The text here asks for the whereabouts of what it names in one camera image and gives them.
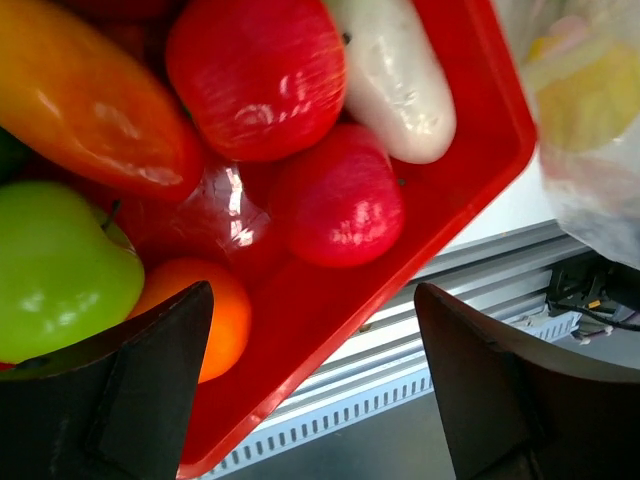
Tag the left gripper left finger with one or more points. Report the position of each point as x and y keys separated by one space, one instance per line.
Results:
x=114 y=406

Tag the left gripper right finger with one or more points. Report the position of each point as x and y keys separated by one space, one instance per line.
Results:
x=514 y=406

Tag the red apple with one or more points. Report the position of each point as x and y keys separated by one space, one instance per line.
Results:
x=338 y=204

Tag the clear zip top bag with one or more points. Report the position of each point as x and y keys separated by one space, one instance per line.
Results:
x=594 y=195

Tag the yellow starfruit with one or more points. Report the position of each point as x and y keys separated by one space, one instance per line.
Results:
x=585 y=96

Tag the green apple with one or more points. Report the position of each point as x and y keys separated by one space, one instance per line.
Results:
x=67 y=271

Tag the orange fruit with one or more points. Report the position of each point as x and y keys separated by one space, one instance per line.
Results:
x=231 y=317

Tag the red plastic tray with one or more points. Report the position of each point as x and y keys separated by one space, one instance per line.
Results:
x=302 y=312

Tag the red orange mango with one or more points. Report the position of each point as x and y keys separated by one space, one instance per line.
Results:
x=81 y=101

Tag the white radish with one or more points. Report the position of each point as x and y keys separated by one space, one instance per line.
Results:
x=395 y=84

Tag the red tomato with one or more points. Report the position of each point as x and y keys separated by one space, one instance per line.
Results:
x=262 y=80

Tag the aluminium mounting rail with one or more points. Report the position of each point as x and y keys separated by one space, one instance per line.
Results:
x=504 y=277

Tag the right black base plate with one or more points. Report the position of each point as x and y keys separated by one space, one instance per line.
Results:
x=586 y=284

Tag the white slotted cable duct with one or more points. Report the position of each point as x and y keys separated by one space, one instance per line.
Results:
x=343 y=391

